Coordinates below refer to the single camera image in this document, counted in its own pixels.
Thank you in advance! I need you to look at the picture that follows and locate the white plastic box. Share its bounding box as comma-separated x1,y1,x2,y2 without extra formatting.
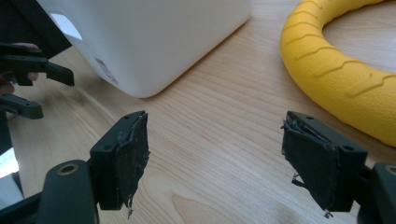
35,0,252,99

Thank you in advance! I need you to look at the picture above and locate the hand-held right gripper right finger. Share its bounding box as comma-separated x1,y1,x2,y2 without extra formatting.
280,110,369,219

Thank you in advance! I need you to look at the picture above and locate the black panel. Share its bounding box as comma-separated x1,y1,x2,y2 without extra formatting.
0,0,73,60

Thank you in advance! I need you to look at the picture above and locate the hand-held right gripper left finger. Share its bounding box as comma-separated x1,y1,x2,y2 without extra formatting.
89,110,151,219

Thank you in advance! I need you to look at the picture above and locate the yellow foam ring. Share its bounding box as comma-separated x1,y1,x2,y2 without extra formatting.
279,0,396,147

